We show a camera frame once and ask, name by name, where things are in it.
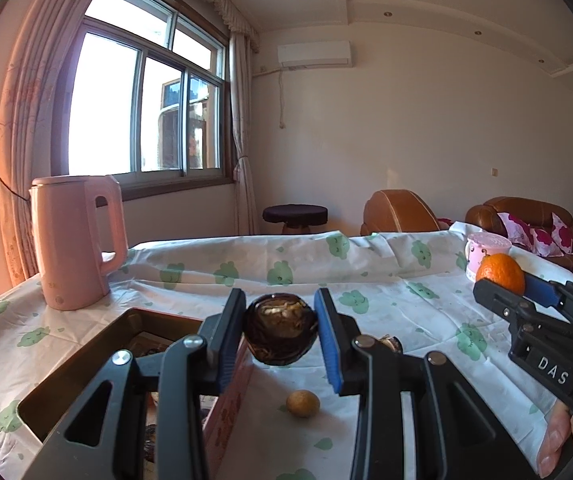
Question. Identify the brown leather armchair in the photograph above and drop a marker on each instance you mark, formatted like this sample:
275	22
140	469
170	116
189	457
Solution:
401	212

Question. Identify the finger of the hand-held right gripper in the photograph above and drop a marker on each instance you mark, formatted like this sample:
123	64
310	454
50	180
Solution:
541	290
496	300

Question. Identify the large orange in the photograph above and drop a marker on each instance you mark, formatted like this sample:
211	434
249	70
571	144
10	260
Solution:
501	270

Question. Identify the pink cartoon cup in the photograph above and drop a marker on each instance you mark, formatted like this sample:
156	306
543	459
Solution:
483	255

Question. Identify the tan longan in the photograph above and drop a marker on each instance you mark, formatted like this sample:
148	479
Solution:
303	404

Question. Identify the dark round stool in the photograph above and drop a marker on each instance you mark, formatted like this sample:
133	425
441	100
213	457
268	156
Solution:
295	215

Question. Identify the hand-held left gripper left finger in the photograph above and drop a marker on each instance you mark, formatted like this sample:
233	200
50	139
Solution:
226	340

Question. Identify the sliding glass window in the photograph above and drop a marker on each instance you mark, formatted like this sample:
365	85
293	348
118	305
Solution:
141	85

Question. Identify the pink electric kettle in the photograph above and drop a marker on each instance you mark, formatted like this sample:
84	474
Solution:
74	245

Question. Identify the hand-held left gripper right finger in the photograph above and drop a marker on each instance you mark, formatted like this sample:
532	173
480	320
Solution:
330	340

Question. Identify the pink patterned curtain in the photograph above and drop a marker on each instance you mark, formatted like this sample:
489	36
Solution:
26	110

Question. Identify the white air conditioner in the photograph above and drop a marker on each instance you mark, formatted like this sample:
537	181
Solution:
315	55

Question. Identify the person's right hand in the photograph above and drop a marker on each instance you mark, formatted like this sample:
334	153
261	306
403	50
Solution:
556	435

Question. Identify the beige curtain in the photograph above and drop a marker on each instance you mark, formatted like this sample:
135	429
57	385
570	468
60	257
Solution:
244	135

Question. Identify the cut water chestnut piece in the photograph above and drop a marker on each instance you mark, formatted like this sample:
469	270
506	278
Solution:
392	344

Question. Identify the floral magenta pillow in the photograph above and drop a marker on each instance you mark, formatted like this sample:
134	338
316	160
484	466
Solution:
563	232
523	232

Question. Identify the brown leather sofa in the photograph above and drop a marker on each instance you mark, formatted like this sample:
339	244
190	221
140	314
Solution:
526	205

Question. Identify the pink rectangular box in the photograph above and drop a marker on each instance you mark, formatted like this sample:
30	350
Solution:
91	360

